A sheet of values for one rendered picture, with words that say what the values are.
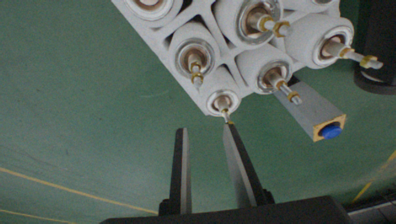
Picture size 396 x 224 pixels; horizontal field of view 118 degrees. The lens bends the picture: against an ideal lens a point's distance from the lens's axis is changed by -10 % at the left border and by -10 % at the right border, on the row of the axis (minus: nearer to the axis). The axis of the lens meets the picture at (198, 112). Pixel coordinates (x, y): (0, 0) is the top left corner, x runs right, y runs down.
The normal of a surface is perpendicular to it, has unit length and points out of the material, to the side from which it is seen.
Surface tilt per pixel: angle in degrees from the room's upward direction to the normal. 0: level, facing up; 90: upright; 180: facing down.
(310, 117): 90
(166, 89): 0
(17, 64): 0
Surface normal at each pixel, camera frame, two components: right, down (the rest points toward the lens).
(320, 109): -0.53, -0.62
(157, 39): 0.07, 0.65
